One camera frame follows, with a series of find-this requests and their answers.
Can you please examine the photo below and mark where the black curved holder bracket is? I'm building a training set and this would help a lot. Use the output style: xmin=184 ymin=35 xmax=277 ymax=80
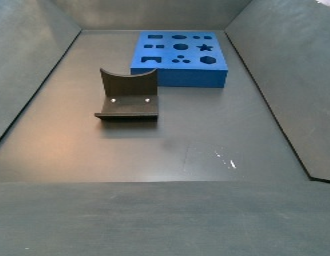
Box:
xmin=95 ymin=69 xmax=159 ymax=120

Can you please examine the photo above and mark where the blue shape sorter block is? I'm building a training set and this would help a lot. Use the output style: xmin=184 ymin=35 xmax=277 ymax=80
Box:
xmin=130 ymin=31 xmax=228 ymax=88

